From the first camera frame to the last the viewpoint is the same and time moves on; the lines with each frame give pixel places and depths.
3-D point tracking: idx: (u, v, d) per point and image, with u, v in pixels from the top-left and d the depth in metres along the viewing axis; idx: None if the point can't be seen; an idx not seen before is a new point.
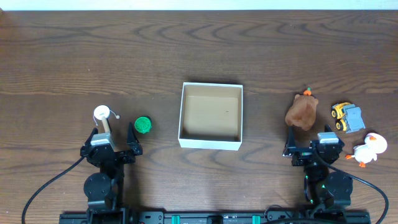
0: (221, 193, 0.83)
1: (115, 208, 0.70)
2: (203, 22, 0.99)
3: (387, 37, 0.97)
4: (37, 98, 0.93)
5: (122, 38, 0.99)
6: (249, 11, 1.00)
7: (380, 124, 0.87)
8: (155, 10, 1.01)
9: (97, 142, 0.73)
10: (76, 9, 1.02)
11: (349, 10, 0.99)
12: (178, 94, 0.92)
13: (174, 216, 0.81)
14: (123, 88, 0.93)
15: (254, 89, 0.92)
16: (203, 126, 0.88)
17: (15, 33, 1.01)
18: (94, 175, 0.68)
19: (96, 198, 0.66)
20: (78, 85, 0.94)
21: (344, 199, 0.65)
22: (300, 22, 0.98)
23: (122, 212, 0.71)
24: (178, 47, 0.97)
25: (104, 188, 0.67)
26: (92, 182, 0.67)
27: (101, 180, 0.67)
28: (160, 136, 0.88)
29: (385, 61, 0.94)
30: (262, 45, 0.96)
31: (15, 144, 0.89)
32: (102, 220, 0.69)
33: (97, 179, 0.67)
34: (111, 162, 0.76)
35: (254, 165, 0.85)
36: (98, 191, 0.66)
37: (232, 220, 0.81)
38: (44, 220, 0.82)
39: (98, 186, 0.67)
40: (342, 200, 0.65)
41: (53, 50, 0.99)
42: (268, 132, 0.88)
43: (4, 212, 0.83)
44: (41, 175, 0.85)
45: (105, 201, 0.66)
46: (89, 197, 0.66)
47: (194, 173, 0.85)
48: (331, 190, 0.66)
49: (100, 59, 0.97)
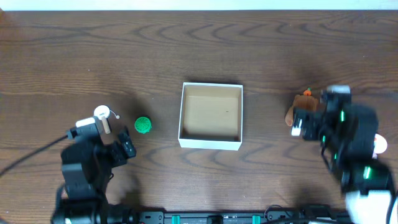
0: (221, 193, 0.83)
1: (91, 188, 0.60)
2: (203, 22, 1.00)
3: (387, 37, 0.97)
4: (37, 98, 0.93)
5: (122, 39, 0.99)
6: (248, 10, 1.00)
7: (380, 124, 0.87)
8: (155, 10, 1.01)
9: (81, 126, 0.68)
10: (76, 9, 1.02)
11: (349, 10, 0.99)
12: (178, 95, 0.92)
13: (174, 216, 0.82)
14: (123, 89, 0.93)
15: (254, 89, 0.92)
16: (202, 126, 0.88)
17: (15, 33, 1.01)
18: (74, 144, 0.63)
19: (71, 163, 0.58)
20: (79, 85, 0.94)
21: (370, 126, 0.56)
22: (300, 22, 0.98)
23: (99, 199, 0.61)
24: (178, 47, 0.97)
25: (84, 154, 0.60)
26: (70, 147, 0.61)
27: (83, 146, 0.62)
28: (160, 137, 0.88)
29: (385, 61, 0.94)
30: (262, 45, 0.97)
31: (14, 144, 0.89)
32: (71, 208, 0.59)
33: (78, 145, 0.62)
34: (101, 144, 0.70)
35: (254, 165, 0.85)
36: (76, 155, 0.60)
37: (232, 220, 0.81)
38: (44, 220, 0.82)
39: (76, 152, 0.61)
40: (368, 129, 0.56)
41: (53, 50, 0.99)
42: (268, 132, 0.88)
43: (5, 212, 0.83)
44: (41, 175, 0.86)
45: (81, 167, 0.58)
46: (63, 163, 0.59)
47: (194, 173, 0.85)
48: (351, 112, 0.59)
49: (100, 59, 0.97)
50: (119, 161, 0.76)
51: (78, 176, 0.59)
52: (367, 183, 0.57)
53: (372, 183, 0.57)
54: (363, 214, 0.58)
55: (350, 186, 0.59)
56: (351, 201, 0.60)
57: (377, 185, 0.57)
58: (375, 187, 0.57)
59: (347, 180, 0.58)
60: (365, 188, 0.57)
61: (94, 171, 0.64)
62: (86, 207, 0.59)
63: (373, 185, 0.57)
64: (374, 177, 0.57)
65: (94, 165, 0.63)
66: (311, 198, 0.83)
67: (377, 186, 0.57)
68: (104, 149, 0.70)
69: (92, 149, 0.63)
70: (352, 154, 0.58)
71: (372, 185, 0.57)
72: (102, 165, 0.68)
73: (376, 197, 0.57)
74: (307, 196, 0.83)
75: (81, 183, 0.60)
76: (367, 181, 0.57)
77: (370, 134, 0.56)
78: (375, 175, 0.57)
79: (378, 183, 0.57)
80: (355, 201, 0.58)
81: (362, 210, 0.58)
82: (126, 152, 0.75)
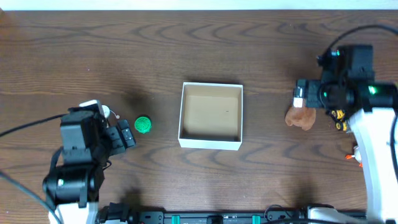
0: (221, 193, 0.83)
1: (87, 150, 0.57)
2: (203, 22, 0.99)
3: (387, 37, 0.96)
4: (37, 98, 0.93)
5: (122, 39, 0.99)
6: (249, 10, 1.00)
7: None
8: (155, 10, 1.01)
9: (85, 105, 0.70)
10: (76, 9, 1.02)
11: (349, 10, 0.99)
12: (178, 95, 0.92)
13: (174, 216, 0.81)
14: (123, 88, 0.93)
15: (254, 89, 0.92)
16: (202, 126, 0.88)
17: (15, 33, 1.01)
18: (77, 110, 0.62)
19: (72, 122, 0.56)
20: (78, 85, 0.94)
21: (365, 54, 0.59)
22: (300, 22, 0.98)
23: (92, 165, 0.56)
24: (178, 47, 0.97)
25: (86, 117, 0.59)
26: (72, 112, 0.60)
27: (85, 112, 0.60)
28: (160, 136, 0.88)
29: (385, 61, 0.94)
30: (262, 45, 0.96)
31: (14, 144, 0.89)
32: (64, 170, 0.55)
33: (80, 112, 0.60)
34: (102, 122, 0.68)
35: (254, 165, 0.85)
36: (77, 117, 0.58)
37: (232, 220, 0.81)
38: (44, 220, 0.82)
39: (78, 115, 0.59)
40: (365, 54, 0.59)
41: (53, 50, 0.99)
42: (268, 132, 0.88)
43: (4, 212, 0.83)
44: (41, 174, 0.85)
45: (82, 127, 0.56)
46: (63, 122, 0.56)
47: (194, 173, 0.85)
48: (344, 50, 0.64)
49: (100, 58, 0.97)
50: (117, 148, 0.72)
51: (77, 136, 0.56)
52: (372, 97, 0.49)
53: (379, 98, 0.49)
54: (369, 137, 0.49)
55: (356, 107, 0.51)
56: (356, 125, 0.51)
57: (384, 103, 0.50)
58: (379, 102, 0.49)
59: (352, 98, 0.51)
60: (370, 102, 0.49)
61: (92, 139, 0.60)
62: (79, 171, 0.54)
63: (379, 101, 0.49)
64: (380, 91, 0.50)
65: (92, 132, 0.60)
66: (311, 198, 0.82)
67: (382, 104, 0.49)
68: (104, 127, 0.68)
69: (92, 116, 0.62)
70: (354, 77, 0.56)
71: (379, 100, 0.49)
72: (100, 140, 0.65)
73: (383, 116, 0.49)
74: (307, 196, 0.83)
75: (78, 145, 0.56)
76: (372, 96, 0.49)
77: (366, 63, 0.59)
78: (381, 93, 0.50)
79: (384, 99, 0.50)
80: (362, 118, 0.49)
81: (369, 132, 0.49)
82: (126, 139, 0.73)
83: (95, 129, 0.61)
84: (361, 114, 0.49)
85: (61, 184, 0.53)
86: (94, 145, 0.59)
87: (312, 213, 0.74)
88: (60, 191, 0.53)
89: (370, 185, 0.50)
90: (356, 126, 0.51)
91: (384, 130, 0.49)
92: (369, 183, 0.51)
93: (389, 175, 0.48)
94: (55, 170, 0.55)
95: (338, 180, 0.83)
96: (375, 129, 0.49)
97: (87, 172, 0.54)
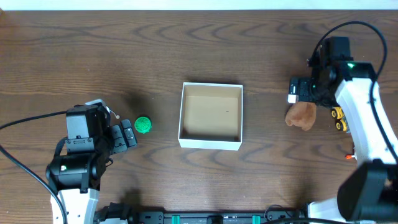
0: (221, 193, 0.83)
1: (89, 140, 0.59)
2: (203, 22, 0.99)
3: (387, 37, 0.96)
4: (36, 98, 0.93)
5: (122, 39, 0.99)
6: (249, 10, 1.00)
7: None
8: (155, 10, 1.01)
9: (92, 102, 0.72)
10: (76, 9, 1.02)
11: (349, 10, 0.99)
12: (178, 95, 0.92)
13: (174, 216, 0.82)
14: (123, 89, 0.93)
15: (254, 89, 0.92)
16: (202, 126, 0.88)
17: (14, 33, 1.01)
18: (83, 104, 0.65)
19: (76, 112, 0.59)
20: (78, 85, 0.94)
21: (344, 43, 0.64)
22: (300, 22, 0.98)
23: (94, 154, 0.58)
24: (178, 47, 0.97)
25: (91, 110, 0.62)
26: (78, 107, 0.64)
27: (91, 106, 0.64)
28: (160, 137, 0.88)
29: (385, 61, 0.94)
30: (262, 45, 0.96)
31: (14, 144, 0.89)
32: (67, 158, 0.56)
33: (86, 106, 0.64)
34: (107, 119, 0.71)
35: (254, 165, 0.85)
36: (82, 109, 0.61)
37: (232, 220, 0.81)
38: (44, 220, 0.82)
39: (83, 108, 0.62)
40: (343, 42, 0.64)
41: (53, 50, 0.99)
42: (268, 132, 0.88)
43: (5, 212, 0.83)
44: (41, 175, 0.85)
45: (86, 117, 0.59)
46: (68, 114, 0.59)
47: (194, 173, 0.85)
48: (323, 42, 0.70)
49: (100, 58, 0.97)
50: (119, 146, 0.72)
51: (81, 126, 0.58)
52: (351, 70, 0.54)
53: (358, 70, 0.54)
54: (350, 97, 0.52)
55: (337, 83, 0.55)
56: (339, 91, 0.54)
57: (364, 74, 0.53)
58: (360, 75, 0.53)
59: (333, 74, 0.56)
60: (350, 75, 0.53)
61: (96, 130, 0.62)
62: (82, 158, 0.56)
63: (359, 73, 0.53)
64: (359, 65, 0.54)
65: (96, 124, 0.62)
66: (311, 198, 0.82)
67: (362, 76, 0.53)
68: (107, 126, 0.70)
69: (97, 108, 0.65)
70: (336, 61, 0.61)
71: (359, 73, 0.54)
72: (104, 135, 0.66)
73: (360, 81, 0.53)
74: (307, 196, 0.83)
75: (82, 134, 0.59)
76: (351, 70, 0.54)
77: (345, 50, 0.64)
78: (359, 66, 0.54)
79: (363, 71, 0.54)
80: (344, 84, 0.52)
81: (348, 92, 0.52)
82: (127, 139, 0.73)
83: (99, 122, 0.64)
84: (342, 84, 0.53)
85: (64, 170, 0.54)
86: (97, 135, 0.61)
87: (312, 212, 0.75)
88: (63, 177, 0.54)
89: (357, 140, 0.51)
90: (339, 95, 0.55)
91: (363, 90, 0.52)
92: (357, 138, 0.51)
93: (372, 125, 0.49)
94: (58, 158, 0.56)
95: (338, 180, 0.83)
96: (354, 89, 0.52)
97: (89, 158, 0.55)
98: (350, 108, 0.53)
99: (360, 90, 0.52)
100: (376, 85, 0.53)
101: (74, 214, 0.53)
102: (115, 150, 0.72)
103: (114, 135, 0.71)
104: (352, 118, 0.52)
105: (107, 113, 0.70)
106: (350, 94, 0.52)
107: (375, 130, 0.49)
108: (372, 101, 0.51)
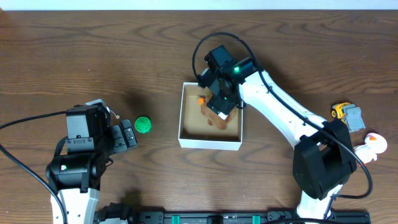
0: (221, 193, 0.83)
1: (89, 140, 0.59)
2: (203, 22, 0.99)
3: (387, 37, 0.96)
4: (36, 98, 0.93)
5: (122, 38, 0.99)
6: (249, 10, 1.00)
7: (380, 123, 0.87)
8: (155, 10, 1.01)
9: (92, 102, 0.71)
10: (76, 9, 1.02)
11: (349, 10, 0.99)
12: (178, 95, 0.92)
13: (174, 216, 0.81)
14: (122, 89, 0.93)
15: None
16: (202, 126, 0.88)
17: (14, 33, 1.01)
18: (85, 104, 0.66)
19: (76, 112, 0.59)
20: (78, 84, 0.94)
21: (222, 52, 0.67)
22: (300, 22, 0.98)
23: (95, 154, 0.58)
24: (178, 47, 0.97)
25: (91, 111, 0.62)
26: (78, 107, 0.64)
27: (91, 107, 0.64)
28: (160, 137, 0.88)
29: (385, 61, 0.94)
30: (262, 45, 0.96)
31: (15, 144, 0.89)
32: (68, 157, 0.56)
33: (85, 106, 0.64)
34: (109, 119, 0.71)
35: (254, 165, 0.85)
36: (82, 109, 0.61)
37: (232, 220, 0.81)
38: (44, 221, 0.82)
39: (83, 108, 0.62)
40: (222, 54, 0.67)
41: (53, 50, 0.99)
42: (268, 132, 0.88)
43: (5, 212, 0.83)
44: (41, 175, 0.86)
45: (86, 117, 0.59)
46: (68, 114, 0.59)
47: (194, 173, 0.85)
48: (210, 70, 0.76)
49: (100, 59, 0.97)
50: (119, 146, 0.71)
51: (81, 126, 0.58)
52: (238, 73, 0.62)
53: (244, 70, 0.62)
54: (252, 95, 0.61)
55: (236, 87, 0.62)
56: (242, 95, 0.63)
57: (250, 71, 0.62)
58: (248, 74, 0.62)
59: (229, 84, 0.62)
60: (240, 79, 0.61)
61: (97, 130, 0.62)
62: (82, 157, 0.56)
63: (245, 72, 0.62)
64: (242, 65, 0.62)
65: (97, 124, 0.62)
66: None
67: (250, 71, 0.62)
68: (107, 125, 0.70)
69: (97, 108, 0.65)
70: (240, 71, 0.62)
71: (246, 73, 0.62)
72: (104, 135, 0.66)
73: (251, 78, 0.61)
74: None
75: (82, 134, 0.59)
76: (239, 73, 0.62)
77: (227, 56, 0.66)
78: (243, 70, 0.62)
79: (249, 67, 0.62)
80: (241, 88, 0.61)
81: (246, 91, 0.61)
82: (127, 139, 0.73)
83: (99, 122, 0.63)
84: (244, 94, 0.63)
85: (64, 170, 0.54)
86: (97, 135, 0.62)
87: (302, 211, 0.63)
88: (64, 176, 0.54)
89: (284, 129, 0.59)
90: (245, 98, 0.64)
91: (257, 84, 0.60)
92: (282, 128, 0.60)
93: (281, 111, 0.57)
94: (57, 157, 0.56)
95: None
96: (250, 88, 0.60)
97: (89, 158, 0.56)
98: (260, 104, 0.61)
99: (255, 86, 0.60)
100: (264, 73, 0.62)
101: (74, 213, 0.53)
102: (116, 150, 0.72)
103: (114, 135, 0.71)
104: (267, 112, 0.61)
105: (107, 114, 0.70)
106: (251, 94, 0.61)
107: (285, 112, 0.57)
108: (270, 88, 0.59)
